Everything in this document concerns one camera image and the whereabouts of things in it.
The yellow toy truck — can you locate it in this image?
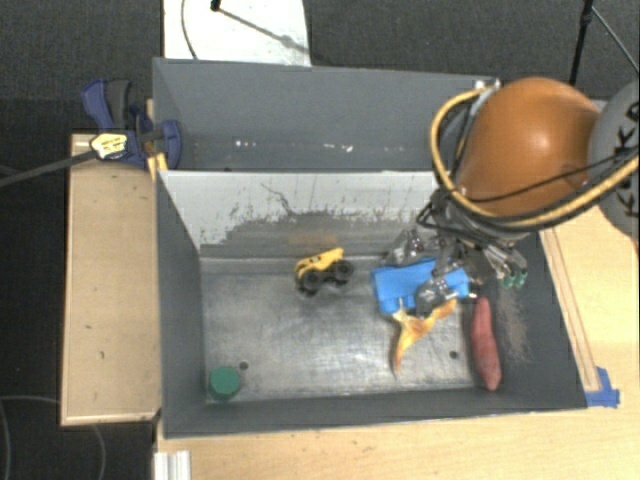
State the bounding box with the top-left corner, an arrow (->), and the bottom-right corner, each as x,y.
293,247 -> 356,297

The grey metal bin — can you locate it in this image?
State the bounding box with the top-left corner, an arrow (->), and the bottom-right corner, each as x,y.
151,56 -> 589,440

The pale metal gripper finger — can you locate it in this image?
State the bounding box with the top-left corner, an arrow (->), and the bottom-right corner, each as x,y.
430,274 -> 459,301
414,287 -> 442,318

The blue box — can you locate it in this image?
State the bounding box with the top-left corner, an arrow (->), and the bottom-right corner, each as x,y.
370,257 -> 474,318

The grey shiny crumpled thing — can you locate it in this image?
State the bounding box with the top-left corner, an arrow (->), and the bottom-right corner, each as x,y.
383,227 -> 437,268

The red-brown sweet potato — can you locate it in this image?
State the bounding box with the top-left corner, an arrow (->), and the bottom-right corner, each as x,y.
469,295 -> 503,392

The yellow orange curved peel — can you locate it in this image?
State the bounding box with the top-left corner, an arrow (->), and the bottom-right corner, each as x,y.
389,297 -> 459,378

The pale wood board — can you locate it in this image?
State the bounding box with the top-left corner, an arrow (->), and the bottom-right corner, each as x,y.
60,133 -> 164,427

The green cup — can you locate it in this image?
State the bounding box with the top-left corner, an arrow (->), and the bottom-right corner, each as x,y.
207,365 -> 243,404

